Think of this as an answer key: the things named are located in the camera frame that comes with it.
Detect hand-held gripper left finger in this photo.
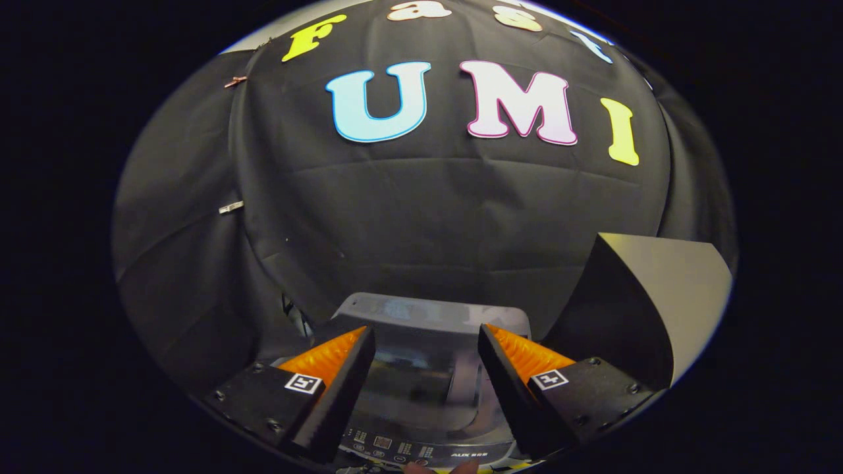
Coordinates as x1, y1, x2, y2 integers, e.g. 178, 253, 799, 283
198, 325, 376, 465

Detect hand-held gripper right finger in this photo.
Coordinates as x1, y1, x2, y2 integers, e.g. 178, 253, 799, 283
477, 324, 663, 461

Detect dark grey washing machine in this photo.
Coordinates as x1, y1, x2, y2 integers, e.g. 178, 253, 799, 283
273, 293, 534, 471

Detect black backdrop cloth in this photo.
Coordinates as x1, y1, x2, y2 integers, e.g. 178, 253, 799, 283
112, 0, 738, 396

